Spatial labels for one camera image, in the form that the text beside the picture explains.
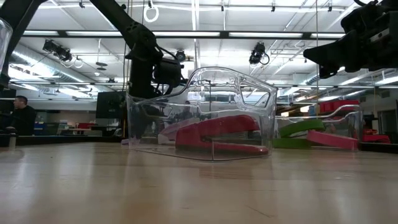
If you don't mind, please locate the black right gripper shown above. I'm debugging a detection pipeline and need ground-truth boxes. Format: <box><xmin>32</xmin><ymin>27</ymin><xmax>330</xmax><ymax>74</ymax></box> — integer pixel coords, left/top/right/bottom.
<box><xmin>303</xmin><ymin>0</ymin><xmax>398</xmax><ymax>80</ymax></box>

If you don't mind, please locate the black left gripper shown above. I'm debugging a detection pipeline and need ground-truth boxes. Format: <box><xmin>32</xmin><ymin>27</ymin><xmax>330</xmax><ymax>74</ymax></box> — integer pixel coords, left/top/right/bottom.
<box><xmin>129</xmin><ymin>57</ymin><xmax>157</xmax><ymax>139</ymax></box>

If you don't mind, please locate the pink stapler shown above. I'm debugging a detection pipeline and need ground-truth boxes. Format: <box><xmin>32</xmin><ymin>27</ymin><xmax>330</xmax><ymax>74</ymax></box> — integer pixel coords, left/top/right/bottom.
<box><xmin>157</xmin><ymin>119</ymin><xmax>201</xmax><ymax>146</ymax></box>

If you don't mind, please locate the pink tape roll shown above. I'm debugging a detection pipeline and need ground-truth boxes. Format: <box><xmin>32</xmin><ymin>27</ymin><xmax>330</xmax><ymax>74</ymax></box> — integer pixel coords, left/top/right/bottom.
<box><xmin>307</xmin><ymin>129</ymin><xmax>359</xmax><ymax>152</ymax></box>

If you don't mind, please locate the red stapler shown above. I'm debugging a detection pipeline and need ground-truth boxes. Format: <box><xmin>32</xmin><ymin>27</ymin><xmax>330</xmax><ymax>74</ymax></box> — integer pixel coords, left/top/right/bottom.
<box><xmin>175</xmin><ymin>114</ymin><xmax>270</xmax><ymax>156</ymax></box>

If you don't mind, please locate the black panel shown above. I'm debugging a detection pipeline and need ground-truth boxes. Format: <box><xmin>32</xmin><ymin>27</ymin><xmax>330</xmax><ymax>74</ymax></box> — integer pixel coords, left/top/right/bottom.
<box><xmin>95</xmin><ymin>90</ymin><xmax>130</xmax><ymax>119</ymax></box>

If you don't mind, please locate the clear plastic bin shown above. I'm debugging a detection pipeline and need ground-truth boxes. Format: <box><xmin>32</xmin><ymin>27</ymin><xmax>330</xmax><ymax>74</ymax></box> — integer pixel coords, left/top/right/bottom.
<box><xmin>126</xmin><ymin>66</ymin><xmax>279</xmax><ymax>162</ymax></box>
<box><xmin>275</xmin><ymin>104</ymin><xmax>365</xmax><ymax>152</ymax></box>
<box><xmin>0</xmin><ymin>17</ymin><xmax>13</xmax><ymax>73</ymax></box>

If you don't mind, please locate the person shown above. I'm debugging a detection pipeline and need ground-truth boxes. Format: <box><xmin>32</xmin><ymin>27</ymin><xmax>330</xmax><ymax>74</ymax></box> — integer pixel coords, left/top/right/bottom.
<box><xmin>6</xmin><ymin>95</ymin><xmax>38</xmax><ymax>136</ymax></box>

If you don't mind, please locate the silver ventilation duct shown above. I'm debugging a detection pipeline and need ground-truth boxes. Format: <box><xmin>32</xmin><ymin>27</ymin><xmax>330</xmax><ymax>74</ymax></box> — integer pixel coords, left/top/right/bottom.
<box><xmin>7</xmin><ymin>40</ymin><xmax>94</xmax><ymax>84</ymax></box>
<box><xmin>306</xmin><ymin>70</ymin><xmax>343</xmax><ymax>85</ymax></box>

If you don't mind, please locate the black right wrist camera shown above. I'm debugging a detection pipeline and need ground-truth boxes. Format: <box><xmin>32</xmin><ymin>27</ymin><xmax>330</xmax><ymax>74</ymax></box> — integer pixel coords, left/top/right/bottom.
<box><xmin>340</xmin><ymin>2</ymin><xmax>379</xmax><ymax>32</ymax></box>

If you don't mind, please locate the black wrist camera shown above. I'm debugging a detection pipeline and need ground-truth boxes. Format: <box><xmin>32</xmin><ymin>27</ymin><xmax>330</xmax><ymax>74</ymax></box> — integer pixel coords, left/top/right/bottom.
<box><xmin>340</xmin><ymin>2</ymin><xmax>379</xmax><ymax>32</ymax></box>
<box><xmin>154</xmin><ymin>57</ymin><xmax>185</xmax><ymax>89</ymax></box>

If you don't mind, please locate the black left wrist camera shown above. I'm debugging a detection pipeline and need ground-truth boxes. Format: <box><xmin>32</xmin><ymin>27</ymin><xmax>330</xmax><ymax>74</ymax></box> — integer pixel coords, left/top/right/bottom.
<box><xmin>154</xmin><ymin>57</ymin><xmax>185</xmax><ymax>89</ymax></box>

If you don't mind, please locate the black camera with cable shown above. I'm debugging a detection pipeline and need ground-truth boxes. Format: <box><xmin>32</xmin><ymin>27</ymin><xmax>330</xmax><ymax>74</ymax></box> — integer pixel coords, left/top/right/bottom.
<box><xmin>248</xmin><ymin>42</ymin><xmax>271</xmax><ymax>67</ymax></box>

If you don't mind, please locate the white cable ring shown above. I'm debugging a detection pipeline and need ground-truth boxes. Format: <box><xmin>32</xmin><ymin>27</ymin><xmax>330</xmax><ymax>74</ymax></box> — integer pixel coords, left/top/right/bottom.
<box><xmin>143</xmin><ymin>5</ymin><xmax>160</xmax><ymax>24</ymax></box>

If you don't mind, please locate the black ceiling camera cluster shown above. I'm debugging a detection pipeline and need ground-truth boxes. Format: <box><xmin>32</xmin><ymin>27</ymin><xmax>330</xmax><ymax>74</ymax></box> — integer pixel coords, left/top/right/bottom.
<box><xmin>42</xmin><ymin>39</ymin><xmax>73</xmax><ymax>63</ymax></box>

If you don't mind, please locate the black aluminium frame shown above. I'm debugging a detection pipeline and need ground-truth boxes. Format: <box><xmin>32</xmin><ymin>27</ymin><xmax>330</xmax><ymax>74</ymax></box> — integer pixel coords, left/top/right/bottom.
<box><xmin>0</xmin><ymin>30</ymin><xmax>398</xmax><ymax>154</ymax></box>

